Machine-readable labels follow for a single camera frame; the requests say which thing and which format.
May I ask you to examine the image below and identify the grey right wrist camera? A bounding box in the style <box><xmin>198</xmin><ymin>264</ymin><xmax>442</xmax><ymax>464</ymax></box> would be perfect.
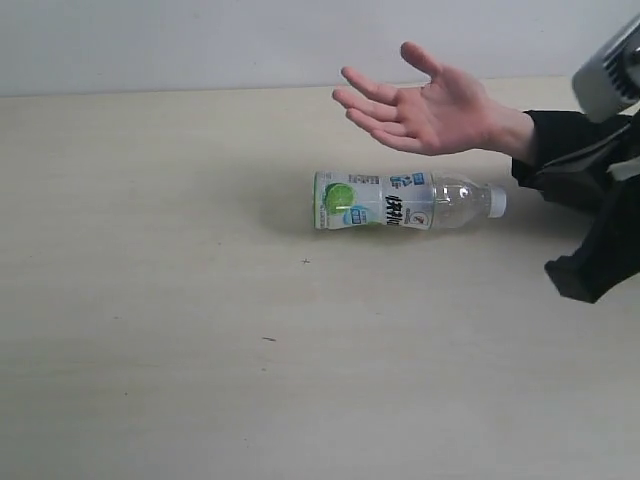
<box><xmin>571</xmin><ymin>15</ymin><xmax>639</xmax><ymax>123</ymax></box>

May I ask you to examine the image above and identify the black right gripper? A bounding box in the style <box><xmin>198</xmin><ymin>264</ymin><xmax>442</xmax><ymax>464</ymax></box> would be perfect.
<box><xmin>544</xmin><ymin>132</ymin><xmax>639</xmax><ymax>304</ymax></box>

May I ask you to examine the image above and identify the black sleeved forearm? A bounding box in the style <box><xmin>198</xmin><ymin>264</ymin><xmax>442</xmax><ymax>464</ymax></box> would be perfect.
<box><xmin>511</xmin><ymin>110</ymin><xmax>639</xmax><ymax>213</ymax></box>

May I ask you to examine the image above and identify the lime label clear bottle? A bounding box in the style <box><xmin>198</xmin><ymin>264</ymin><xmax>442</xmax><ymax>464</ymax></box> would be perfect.
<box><xmin>313</xmin><ymin>171</ymin><xmax>507</xmax><ymax>231</ymax></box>

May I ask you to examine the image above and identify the person's open hand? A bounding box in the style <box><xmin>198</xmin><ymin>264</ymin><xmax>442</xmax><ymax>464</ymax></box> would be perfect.
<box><xmin>332</xmin><ymin>41</ymin><xmax>536</xmax><ymax>163</ymax></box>

